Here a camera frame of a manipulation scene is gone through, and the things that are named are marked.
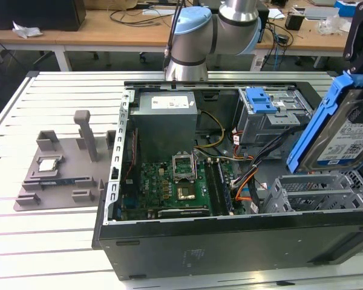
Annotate large black box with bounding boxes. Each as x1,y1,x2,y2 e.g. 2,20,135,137
0,0,87,32

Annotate grey plastic parts rack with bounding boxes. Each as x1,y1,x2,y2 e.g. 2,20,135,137
13,110,117,214

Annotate brown cardboard sheet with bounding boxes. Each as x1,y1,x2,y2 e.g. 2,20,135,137
86,0,139,11

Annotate blue cardboard box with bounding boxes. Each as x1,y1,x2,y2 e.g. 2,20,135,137
333,0,360,13

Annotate flat grey box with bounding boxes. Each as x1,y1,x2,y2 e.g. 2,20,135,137
303,6,341,21

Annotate blue plastic cage latch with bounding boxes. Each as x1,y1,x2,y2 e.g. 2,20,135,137
245,86,280,115

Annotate RAM stick in slot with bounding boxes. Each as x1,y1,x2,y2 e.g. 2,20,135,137
216,159,234,214

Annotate white crumpled paper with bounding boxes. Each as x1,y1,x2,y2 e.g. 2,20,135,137
11,20,44,39

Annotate clear plastic bag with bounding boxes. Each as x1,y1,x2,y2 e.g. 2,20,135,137
315,14,344,36

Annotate flat white keyboard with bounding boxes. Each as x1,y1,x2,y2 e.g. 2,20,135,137
142,8,175,16

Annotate dark RAM stick on rack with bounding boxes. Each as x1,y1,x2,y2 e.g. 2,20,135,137
39,178,77,186

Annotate grey metal disk bay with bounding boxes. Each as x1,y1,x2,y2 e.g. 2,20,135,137
261,172,363,214

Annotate silver CPU chip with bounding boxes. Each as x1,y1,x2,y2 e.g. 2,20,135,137
37,158,60,173

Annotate long wooden desk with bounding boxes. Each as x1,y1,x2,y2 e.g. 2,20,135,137
0,0,356,72

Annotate small black box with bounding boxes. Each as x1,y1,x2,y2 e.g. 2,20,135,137
284,13,306,31

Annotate multicolour power wires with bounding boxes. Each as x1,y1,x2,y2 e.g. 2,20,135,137
229,167,261,202

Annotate green motherboard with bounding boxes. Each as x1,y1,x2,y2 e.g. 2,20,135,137
120,159,246,220

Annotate black open PC case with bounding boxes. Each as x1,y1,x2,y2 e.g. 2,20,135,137
91,79,363,282

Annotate CPU socket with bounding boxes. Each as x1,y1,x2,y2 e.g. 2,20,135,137
176,185,197,202

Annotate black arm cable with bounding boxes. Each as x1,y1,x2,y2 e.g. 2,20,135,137
162,0,186,73

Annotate black graphics card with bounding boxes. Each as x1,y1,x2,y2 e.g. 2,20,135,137
157,207,211,219

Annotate metal socket cover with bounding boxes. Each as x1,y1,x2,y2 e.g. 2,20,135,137
171,153,197,182

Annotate grey power supply unit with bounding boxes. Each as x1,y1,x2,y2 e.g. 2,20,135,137
129,92,202,163

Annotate black sleeved wire bundle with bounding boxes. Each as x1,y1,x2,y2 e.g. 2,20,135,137
248,124,305,213

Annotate black RAM slot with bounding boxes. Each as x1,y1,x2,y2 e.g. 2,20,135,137
204,161,222,216

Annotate grey metal drive cage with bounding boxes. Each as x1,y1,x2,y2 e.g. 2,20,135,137
232,86,318,146

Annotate black tower on desk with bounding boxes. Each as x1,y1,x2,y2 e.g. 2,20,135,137
258,5,270,44

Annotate hard disk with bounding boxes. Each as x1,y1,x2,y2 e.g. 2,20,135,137
286,71,363,173

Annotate locking lever wire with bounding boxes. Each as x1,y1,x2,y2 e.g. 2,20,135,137
192,149,200,181

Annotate yellow power wires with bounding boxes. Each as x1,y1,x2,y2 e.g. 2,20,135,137
194,110,226,149

